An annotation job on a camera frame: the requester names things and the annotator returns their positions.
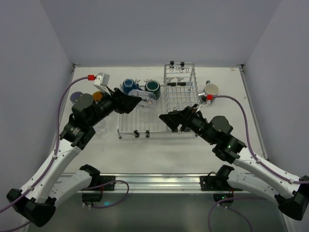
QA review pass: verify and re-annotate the lavender plastic cup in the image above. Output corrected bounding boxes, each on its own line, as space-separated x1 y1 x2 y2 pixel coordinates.
70 91 83 104

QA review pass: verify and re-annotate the clear glass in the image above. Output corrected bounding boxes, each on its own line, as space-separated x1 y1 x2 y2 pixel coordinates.
93 119 107 137
144 99 156 109
128 89 156 109

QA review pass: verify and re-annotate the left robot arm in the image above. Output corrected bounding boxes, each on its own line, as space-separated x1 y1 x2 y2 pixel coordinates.
6 88 142 227

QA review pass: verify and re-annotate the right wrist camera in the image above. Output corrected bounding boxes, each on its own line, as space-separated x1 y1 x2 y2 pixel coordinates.
197 93 211 112

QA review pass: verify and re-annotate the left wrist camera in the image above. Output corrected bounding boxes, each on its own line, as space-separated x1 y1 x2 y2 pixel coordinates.
93 72 110 94

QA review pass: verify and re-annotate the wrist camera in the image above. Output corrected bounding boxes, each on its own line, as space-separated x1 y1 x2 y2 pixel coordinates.
93 72 110 94
197 93 211 112

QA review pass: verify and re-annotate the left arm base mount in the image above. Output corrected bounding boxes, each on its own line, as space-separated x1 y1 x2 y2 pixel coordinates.
81 175 116 206

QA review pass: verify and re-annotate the aluminium frame rail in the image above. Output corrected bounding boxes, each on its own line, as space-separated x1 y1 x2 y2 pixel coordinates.
31 172 287 194

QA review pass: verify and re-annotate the silver wire dish rack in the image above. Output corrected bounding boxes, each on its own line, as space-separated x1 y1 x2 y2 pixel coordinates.
117 61 199 139

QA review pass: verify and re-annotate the dark blue mug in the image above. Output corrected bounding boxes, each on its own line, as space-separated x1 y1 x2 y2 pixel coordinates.
122 79 139 95

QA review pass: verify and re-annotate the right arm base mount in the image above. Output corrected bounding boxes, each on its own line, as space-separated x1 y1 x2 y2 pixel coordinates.
199 169 234 202

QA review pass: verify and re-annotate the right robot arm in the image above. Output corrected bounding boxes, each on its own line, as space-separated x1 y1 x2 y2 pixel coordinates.
159 106 309 220

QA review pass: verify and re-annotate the dark green mug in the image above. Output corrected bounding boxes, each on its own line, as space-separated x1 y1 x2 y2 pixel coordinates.
145 80 161 100

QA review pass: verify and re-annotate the clear glass front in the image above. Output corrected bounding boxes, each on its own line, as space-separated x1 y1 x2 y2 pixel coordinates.
93 119 107 137

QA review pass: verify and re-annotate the light blue ceramic mug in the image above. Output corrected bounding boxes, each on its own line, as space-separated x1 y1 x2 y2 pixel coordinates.
92 91 103 102

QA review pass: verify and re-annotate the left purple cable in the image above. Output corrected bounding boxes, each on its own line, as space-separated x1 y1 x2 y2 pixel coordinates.
0 74 130 230

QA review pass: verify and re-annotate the grey blue mug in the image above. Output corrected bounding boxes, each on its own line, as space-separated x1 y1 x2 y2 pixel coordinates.
202 80 219 97

